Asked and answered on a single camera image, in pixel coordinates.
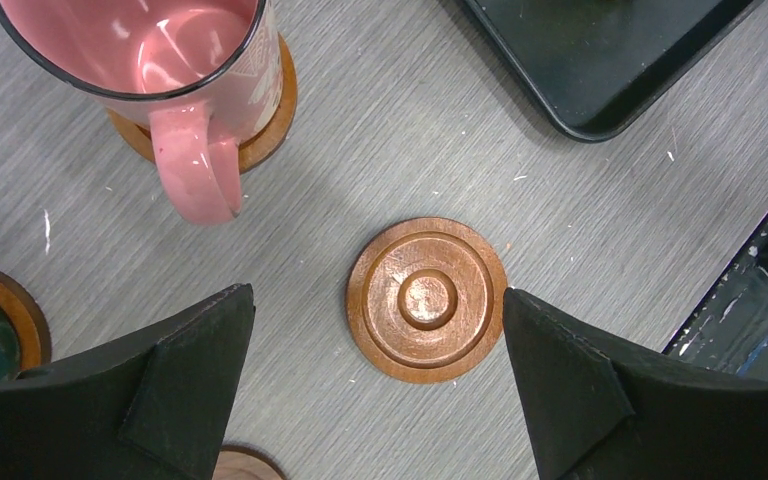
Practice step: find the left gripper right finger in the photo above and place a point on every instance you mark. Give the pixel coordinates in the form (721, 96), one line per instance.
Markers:
(598, 406)

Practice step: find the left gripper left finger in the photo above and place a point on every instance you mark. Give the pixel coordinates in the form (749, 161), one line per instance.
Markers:
(153, 404)

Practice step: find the pink mug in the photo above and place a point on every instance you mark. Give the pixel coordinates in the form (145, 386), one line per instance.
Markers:
(201, 76)

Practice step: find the dark walnut coaster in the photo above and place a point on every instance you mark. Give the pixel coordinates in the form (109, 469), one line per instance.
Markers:
(241, 463)

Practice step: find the wooden ringed coaster back middle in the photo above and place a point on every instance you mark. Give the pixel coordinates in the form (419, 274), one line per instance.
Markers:
(28, 322)

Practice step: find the wooden ringed coaster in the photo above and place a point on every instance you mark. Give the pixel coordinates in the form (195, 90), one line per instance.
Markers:
(424, 300)
(28, 322)
(250, 153)

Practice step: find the wooden ringed coaster front right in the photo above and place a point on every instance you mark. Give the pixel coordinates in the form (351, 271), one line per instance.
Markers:
(424, 300)

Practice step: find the wooden ringed coaster back right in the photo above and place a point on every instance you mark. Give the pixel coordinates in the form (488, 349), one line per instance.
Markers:
(250, 153)

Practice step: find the black serving tray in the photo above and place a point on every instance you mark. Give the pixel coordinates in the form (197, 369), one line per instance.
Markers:
(593, 67)

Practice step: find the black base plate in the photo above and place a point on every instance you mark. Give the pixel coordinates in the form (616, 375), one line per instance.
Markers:
(728, 329)

